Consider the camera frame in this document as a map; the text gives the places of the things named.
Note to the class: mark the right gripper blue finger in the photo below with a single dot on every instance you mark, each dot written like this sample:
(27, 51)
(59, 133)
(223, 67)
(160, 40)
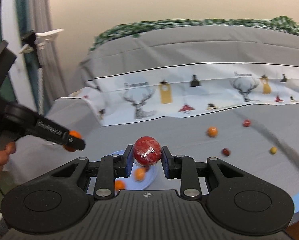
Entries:
(167, 162)
(127, 161)

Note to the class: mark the black right gripper finger side view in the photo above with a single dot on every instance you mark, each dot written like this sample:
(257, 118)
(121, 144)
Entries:
(46, 129)

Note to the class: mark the red fruit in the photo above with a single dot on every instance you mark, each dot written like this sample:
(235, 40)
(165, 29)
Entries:
(147, 151)
(246, 123)

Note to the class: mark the bare orange tangerine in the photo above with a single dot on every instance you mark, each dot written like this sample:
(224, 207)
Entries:
(74, 135)

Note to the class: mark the plastic orange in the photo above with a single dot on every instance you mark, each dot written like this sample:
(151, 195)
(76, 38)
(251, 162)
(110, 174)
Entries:
(212, 132)

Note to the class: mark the wrinkled red jujube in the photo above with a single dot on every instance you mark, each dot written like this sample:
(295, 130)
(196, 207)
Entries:
(226, 152)

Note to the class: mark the small yellow fruit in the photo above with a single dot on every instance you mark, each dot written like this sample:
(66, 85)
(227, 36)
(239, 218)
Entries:
(273, 150)

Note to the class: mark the dark red jujube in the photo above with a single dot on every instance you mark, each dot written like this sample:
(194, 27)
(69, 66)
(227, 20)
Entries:
(146, 168)

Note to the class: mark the blue round plate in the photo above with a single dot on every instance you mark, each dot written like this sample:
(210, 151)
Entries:
(131, 183)

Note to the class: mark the black phone holder stand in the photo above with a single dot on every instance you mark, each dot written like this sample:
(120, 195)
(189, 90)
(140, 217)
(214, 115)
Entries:
(33, 43)

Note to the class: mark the grey deer print sheet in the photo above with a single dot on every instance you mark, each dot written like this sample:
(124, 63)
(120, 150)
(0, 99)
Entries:
(173, 84)

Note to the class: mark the green checkered cloth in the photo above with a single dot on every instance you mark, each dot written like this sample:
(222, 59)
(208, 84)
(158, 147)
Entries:
(281, 24)

